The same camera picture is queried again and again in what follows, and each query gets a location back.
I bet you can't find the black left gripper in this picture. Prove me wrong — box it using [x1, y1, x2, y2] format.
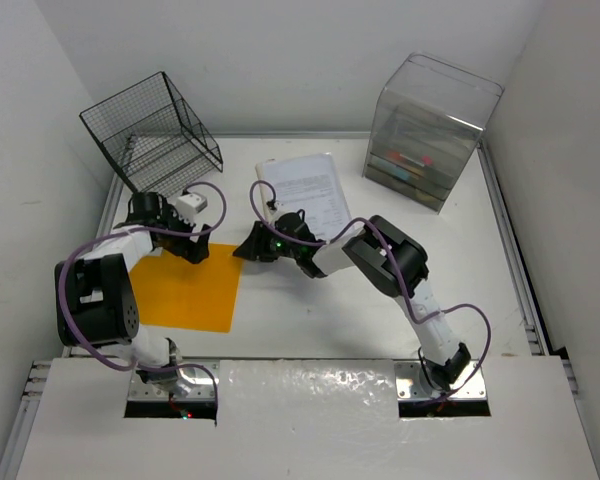
[159, 205, 209, 264]

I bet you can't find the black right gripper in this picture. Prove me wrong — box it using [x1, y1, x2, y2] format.
[235, 221, 301, 262]

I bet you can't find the yellow clip file folder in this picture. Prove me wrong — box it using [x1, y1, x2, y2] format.
[130, 243, 243, 333]

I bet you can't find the blue translucent highlighter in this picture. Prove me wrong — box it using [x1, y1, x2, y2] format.
[391, 169, 410, 181]

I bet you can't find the orange black highlighter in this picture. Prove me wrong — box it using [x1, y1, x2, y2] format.
[387, 150, 405, 163]

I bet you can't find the yellow translucent highlighter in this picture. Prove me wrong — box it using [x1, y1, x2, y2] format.
[405, 164, 426, 176]

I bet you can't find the clear plastic drawer cabinet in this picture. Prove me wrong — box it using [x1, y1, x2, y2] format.
[363, 52, 504, 212]

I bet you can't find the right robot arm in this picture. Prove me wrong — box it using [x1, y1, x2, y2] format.
[233, 212, 470, 392]

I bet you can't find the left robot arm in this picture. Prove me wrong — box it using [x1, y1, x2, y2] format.
[56, 191, 210, 397]

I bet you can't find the white front cover panel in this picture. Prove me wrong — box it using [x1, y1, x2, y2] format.
[18, 357, 597, 479]

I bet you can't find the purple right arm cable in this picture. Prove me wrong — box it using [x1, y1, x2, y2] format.
[249, 179, 492, 401]

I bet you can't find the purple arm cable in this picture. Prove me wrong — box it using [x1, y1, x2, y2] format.
[249, 179, 492, 401]
[59, 181, 228, 401]

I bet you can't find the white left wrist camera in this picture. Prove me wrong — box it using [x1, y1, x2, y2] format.
[174, 192, 208, 222]

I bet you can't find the black wire mesh rack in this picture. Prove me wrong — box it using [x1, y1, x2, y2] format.
[79, 71, 224, 197]

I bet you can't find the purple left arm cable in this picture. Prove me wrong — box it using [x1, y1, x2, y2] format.
[59, 181, 228, 401]

